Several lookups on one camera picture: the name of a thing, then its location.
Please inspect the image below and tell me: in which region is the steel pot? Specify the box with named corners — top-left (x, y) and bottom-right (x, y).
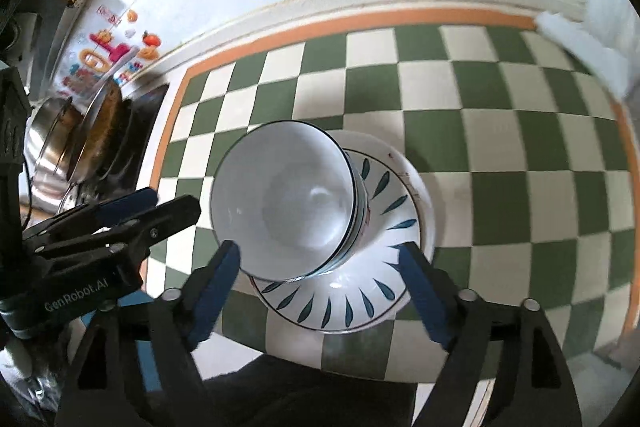
top-left (24, 96), bottom-right (83, 204)

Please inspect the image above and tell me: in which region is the green white checkered table mat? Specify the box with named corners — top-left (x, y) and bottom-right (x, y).
top-left (149, 9), bottom-right (640, 384)

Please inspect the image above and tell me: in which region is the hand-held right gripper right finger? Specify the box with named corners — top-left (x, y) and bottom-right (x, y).
top-left (397, 242), bottom-right (583, 427)

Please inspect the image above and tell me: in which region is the white plate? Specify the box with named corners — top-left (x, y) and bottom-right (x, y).
top-left (330, 131), bottom-right (437, 263)

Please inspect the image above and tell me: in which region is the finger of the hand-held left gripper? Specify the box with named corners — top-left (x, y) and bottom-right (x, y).
top-left (22, 187), bottom-right (158, 241)
top-left (35, 194), bottom-right (202, 259)

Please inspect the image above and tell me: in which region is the blue leaf pattern plate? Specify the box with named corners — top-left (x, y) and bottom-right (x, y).
top-left (249, 148), bottom-right (422, 334)

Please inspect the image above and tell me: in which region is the dark rimmed white bowl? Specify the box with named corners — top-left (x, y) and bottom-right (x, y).
top-left (300, 149), bottom-right (373, 280)

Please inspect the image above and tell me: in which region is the clear plastic bag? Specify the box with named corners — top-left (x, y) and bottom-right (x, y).
top-left (7, 369), bottom-right (63, 415)

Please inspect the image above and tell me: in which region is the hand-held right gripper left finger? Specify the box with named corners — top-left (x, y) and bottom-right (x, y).
top-left (54, 241), bottom-right (242, 427)

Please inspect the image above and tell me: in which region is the white bowl with thin rim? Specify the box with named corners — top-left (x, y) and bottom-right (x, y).
top-left (210, 121), bottom-right (357, 283)

